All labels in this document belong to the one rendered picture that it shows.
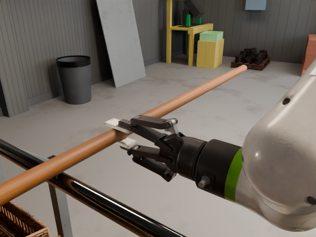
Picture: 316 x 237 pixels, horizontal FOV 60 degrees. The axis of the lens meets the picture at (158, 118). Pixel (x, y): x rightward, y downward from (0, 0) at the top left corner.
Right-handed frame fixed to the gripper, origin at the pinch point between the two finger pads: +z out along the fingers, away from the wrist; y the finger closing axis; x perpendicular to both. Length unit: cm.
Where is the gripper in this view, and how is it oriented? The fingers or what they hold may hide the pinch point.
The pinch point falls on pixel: (120, 133)
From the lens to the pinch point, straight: 60.5
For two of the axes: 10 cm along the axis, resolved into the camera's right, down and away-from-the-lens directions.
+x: 5.8, -3.2, 7.5
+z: -8.1, -2.3, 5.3
